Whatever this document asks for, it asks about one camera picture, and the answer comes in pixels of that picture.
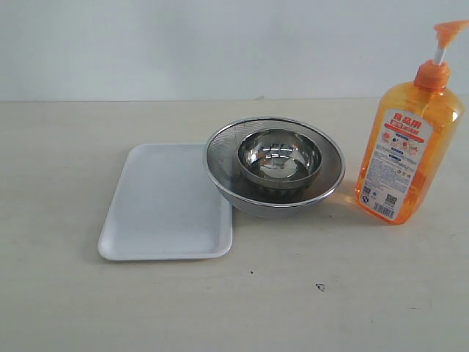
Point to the white rectangular plastic tray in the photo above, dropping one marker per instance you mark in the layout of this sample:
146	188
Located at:
166	208

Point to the small stainless steel bowl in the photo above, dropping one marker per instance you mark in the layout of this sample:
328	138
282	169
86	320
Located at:
279	160

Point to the orange pump soap bottle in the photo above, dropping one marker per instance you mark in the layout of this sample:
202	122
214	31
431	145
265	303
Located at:
413	128

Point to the large steel mesh strainer bowl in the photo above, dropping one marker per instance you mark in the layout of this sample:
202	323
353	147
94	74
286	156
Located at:
220	162

